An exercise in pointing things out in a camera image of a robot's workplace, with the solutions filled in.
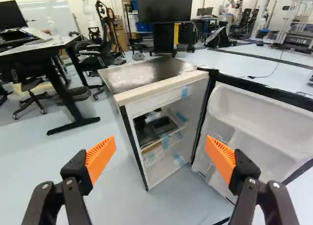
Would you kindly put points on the black mesh office chair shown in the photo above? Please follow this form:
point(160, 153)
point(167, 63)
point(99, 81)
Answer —
point(95, 56)

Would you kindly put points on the open fridge door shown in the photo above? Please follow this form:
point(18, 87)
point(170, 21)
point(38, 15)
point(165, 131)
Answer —
point(256, 127)

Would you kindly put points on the black laptop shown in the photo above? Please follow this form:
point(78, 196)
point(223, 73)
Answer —
point(9, 22)

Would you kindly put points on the large black screen on stand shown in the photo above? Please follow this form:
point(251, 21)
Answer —
point(165, 17)

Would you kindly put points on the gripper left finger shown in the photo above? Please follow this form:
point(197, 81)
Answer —
point(75, 168)

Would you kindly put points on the black desk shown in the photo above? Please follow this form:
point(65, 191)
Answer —
point(36, 53)

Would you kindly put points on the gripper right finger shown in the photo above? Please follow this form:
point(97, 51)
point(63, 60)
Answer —
point(244, 171)

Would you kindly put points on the small black fridge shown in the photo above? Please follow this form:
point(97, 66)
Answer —
point(137, 88)

